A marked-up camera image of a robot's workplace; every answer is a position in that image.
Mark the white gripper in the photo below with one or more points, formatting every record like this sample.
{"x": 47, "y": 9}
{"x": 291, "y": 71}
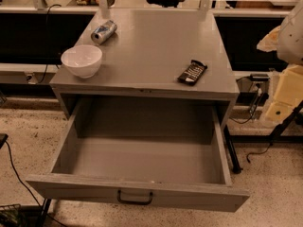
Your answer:
{"x": 292, "y": 37}

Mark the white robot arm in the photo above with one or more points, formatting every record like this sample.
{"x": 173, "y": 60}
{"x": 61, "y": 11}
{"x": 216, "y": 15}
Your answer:
{"x": 287, "y": 41}

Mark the open grey top drawer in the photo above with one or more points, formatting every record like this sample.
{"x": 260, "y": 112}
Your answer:
{"x": 170, "y": 147}

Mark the grey wooden drawer cabinet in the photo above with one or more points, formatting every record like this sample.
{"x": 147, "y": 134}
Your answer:
{"x": 150, "y": 50}

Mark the black metal stand leg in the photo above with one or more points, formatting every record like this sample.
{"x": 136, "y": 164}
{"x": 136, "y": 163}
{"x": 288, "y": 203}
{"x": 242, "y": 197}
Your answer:
{"x": 232, "y": 152}

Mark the silver blue soda can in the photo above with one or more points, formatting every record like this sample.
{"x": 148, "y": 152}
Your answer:
{"x": 103, "y": 32}

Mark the white ceramic bowl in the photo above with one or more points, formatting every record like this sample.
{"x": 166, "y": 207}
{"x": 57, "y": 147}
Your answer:
{"x": 82, "y": 61}

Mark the black drawer handle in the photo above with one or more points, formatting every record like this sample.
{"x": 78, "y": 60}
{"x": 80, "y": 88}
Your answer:
{"x": 132, "y": 199}

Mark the black wire basket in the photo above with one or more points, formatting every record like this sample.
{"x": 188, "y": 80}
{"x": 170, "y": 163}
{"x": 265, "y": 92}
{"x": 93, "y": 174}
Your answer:
{"x": 10, "y": 216}

